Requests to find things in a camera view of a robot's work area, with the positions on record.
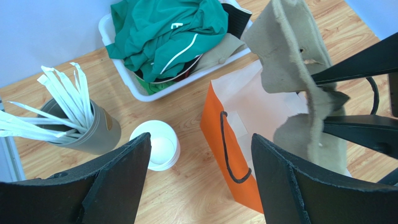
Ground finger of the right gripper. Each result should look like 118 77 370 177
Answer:
312 33 398 85
323 115 398 159

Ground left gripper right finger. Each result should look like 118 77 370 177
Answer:
251 134 398 224

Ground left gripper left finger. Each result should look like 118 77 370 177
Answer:
0 133 151 224

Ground grey pulp cup carrier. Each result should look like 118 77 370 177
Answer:
244 0 349 175

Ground orange paper bag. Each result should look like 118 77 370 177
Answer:
200 61 308 213

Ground grey straw holder cup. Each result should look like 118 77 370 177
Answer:
38 99 121 155

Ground stack of paper cups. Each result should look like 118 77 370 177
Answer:
130 120 181 171

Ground white wrapped straws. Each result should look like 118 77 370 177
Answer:
0 63 95 145

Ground white plastic basket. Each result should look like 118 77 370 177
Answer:
99 0 252 102

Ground black cloth in basket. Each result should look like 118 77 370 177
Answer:
221 3 252 39

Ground beige cloth in basket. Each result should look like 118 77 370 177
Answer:
193 33 245 73

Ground green garment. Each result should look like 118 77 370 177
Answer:
106 0 228 82

